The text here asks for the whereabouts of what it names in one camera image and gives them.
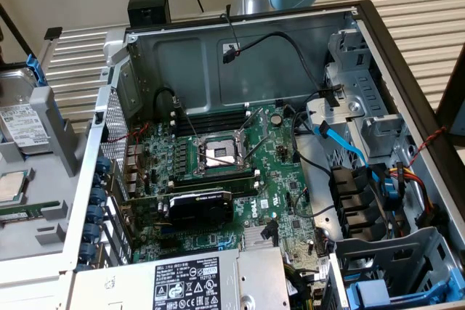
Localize open grey PC case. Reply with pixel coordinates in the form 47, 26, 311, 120
60, 0, 465, 310

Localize black wire with flat plug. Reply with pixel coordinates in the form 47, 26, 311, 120
222, 30, 328, 93

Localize metal locking lever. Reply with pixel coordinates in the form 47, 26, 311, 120
172, 96, 200, 142
241, 134, 272, 165

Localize black RAM slot row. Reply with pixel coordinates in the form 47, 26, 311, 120
176, 105, 252, 135
167, 168, 262, 197

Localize black looped wire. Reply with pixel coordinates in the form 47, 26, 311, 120
154, 86, 182, 117

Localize blue drive bay clips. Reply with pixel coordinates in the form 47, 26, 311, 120
344, 262, 465, 306

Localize metal socket cover frame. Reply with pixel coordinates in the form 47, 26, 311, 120
235, 106, 270, 136

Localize silver metal drive cage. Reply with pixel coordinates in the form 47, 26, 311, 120
304, 28, 419, 166

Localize black graphics card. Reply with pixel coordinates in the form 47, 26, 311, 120
121, 188, 235, 231

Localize silver finned chipset heatsink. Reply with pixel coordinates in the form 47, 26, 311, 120
241, 225, 283, 251

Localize black ribbed plastic bracket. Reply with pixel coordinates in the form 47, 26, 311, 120
328, 166, 386, 242

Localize silver CPU chip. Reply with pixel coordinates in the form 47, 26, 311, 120
0, 170, 30, 205

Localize metal CPU socket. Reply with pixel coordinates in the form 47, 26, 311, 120
191, 130, 252, 177

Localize red black twisted wire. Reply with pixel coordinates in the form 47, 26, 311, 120
406, 126, 448, 169

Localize grey plastic parts rack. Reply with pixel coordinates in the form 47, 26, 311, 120
0, 86, 96, 264

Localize green Dell motherboard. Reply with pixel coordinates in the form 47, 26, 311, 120
121, 102, 333, 277

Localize black sleeved power cable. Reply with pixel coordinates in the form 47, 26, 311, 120
283, 261, 324, 310

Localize black diagonal strip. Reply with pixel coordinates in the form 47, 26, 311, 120
0, 3, 37, 68

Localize thin black wire red plug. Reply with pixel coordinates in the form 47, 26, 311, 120
292, 188, 337, 219

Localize hard disk with blue carrier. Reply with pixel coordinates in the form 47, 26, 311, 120
0, 54, 54, 157

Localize grey power supply unit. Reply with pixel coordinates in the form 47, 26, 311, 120
70, 245, 292, 310

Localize black plastic box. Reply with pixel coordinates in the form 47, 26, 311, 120
126, 0, 171, 30

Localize black curved data wire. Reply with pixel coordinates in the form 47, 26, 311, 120
290, 105, 333, 179

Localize blue SATA wire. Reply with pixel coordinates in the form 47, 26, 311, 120
318, 123, 375, 171

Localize black flat strap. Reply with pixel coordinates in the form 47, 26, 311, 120
318, 83, 345, 108

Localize blue plastic latch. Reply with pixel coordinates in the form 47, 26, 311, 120
379, 174, 397, 213

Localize green RAM stick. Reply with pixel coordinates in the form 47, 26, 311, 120
0, 203, 62, 224

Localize black wire with angled plug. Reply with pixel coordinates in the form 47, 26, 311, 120
262, 219, 280, 249

